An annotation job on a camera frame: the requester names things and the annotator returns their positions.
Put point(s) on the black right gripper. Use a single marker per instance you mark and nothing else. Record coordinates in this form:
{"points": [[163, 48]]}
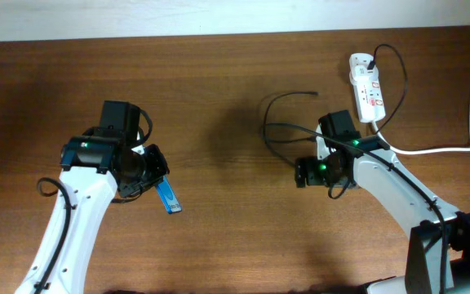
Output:
{"points": [[307, 171]]}

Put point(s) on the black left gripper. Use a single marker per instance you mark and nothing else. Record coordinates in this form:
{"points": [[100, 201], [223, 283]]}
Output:
{"points": [[159, 167]]}

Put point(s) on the blue Galaxy smartphone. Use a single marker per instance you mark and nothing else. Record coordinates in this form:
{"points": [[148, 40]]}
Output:
{"points": [[168, 197]]}

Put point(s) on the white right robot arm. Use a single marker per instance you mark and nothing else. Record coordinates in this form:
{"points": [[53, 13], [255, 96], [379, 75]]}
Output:
{"points": [[438, 258]]}

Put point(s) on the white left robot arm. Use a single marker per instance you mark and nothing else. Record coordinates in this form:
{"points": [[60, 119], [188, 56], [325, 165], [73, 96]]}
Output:
{"points": [[106, 164]]}

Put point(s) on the white charger plug adapter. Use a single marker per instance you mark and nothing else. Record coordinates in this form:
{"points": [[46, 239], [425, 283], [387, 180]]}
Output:
{"points": [[360, 74]]}

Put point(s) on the white power strip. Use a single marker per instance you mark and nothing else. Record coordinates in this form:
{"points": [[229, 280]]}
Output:
{"points": [[368, 97]]}

